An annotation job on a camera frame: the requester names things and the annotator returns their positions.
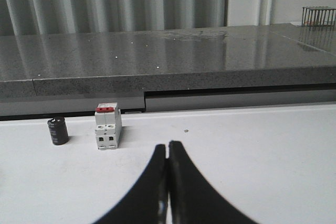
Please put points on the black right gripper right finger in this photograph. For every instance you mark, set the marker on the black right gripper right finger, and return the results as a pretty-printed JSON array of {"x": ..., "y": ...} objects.
[{"x": 193, "y": 199}]

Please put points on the white circuit breaker red switch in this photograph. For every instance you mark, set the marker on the white circuit breaker red switch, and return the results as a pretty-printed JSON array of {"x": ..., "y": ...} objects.
[{"x": 108, "y": 125}]

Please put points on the metal wire rack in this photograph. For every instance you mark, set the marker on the metal wire rack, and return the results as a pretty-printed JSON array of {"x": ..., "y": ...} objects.
[{"x": 318, "y": 17}]

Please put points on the black cylindrical capacitor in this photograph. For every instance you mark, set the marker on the black cylindrical capacitor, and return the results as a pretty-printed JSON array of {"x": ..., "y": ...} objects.
[{"x": 58, "y": 130}]

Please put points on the grey stone counter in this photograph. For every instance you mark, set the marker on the grey stone counter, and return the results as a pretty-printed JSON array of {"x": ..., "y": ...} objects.
[{"x": 43, "y": 75}]

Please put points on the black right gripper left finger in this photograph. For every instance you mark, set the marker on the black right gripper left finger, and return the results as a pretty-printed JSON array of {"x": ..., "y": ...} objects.
[{"x": 147, "y": 200}]

